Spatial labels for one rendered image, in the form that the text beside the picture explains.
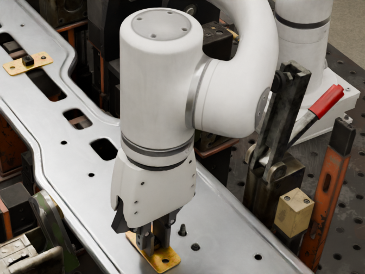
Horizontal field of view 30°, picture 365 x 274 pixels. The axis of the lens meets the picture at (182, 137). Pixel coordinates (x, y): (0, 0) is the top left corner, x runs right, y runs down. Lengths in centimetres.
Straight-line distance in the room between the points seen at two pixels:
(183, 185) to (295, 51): 72
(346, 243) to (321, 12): 47
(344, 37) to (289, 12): 191
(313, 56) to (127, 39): 88
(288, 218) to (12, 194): 39
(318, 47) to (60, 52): 56
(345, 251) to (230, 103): 74
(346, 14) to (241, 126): 288
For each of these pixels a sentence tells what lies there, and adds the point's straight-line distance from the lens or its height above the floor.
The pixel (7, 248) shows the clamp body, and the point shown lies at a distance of 87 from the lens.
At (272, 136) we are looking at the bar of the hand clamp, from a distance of 94.
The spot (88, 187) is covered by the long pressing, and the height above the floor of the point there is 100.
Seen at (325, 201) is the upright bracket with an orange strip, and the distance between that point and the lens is 91.
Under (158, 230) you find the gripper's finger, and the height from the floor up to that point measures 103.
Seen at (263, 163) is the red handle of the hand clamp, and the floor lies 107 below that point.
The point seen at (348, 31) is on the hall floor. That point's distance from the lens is 340.
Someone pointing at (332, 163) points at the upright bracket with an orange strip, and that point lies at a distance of 87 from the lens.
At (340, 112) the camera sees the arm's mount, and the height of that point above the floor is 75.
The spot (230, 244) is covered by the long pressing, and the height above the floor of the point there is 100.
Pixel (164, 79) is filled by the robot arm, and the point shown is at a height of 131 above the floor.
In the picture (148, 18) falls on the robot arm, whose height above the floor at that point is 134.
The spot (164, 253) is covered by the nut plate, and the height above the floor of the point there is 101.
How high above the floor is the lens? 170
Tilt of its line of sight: 41 degrees down
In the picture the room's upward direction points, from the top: 4 degrees clockwise
